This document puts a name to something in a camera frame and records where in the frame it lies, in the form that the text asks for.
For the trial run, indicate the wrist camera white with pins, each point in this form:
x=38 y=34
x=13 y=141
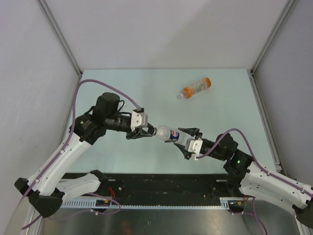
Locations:
x=139 y=119
x=193 y=147

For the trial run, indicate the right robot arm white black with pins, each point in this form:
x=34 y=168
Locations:
x=246 y=176

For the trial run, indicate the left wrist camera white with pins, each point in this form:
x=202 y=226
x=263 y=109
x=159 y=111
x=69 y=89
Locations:
x=139 y=119

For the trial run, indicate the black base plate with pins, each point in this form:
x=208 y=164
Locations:
x=170 y=189

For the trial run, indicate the grey slotted cable duct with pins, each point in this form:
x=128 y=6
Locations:
x=89 y=203

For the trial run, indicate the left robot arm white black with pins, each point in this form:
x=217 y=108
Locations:
x=44 y=190

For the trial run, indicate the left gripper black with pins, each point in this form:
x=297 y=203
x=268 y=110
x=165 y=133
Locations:
x=138 y=133

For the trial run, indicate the blue label water bottle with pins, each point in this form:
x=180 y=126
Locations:
x=170 y=135

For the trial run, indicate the orange label bottle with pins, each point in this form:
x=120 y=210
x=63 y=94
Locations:
x=191 y=90

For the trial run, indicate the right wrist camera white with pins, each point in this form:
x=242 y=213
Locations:
x=193 y=147

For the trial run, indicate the clear unlabelled plastic bottle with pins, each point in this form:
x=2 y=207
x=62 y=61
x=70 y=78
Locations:
x=125 y=108

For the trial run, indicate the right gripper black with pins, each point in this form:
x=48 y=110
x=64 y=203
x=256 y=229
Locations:
x=192 y=132

